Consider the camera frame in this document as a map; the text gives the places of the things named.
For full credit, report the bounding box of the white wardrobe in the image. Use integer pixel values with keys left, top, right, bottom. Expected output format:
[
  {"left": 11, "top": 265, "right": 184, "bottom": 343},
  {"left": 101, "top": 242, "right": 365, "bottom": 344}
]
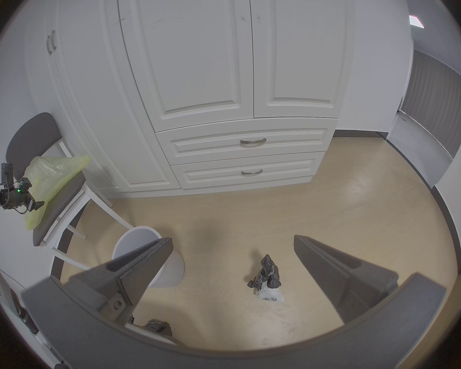
[{"left": 23, "top": 0, "right": 356, "bottom": 200}]

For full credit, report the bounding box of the white chair with grey seat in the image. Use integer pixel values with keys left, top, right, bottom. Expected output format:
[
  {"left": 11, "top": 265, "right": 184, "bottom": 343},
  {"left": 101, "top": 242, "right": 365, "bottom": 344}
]
[{"left": 6, "top": 112, "right": 135, "bottom": 272}]

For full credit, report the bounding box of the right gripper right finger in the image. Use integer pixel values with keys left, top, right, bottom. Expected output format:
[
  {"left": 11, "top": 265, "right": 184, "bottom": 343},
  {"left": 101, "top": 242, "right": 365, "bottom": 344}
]
[{"left": 294, "top": 234, "right": 399, "bottom": 325}]

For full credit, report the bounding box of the black plastic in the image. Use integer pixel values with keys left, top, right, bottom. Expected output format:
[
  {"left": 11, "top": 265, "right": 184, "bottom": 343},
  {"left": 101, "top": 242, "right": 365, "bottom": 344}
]
[{"left": 247, "top": 254, "right": 282, "bottom": 292}]

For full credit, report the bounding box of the white trash bin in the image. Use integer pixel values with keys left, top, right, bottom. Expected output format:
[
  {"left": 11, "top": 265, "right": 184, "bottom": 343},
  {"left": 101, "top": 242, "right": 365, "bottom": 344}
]
[{"left": 111, "top": 226, "right": 186, "bottom": 289}]

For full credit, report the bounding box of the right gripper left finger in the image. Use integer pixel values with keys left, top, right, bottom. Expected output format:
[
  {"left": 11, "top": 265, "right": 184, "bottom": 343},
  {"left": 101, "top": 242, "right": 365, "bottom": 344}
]
[{"left": 66, "top": 237, "right": 174, "bottom": 326}]

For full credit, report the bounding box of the yellow plastic bag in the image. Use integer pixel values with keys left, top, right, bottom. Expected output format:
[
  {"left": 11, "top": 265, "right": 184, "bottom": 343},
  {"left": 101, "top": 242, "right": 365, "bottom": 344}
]
[{"left": 23, "top": 155, "right": 91, "bottom": 230}]

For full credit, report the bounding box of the white printed wrapper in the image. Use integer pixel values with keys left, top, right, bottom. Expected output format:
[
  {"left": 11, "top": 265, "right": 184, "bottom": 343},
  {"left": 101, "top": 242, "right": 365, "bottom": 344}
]
[{"left": 255, "top": 285, "right": 286, "bottom": 304}]

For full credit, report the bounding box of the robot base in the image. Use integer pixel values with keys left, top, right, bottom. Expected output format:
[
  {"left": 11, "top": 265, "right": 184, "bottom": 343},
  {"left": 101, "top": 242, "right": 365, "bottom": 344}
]
[{"left": 132, "top": 317, "right": 174, "bottom": 338}]

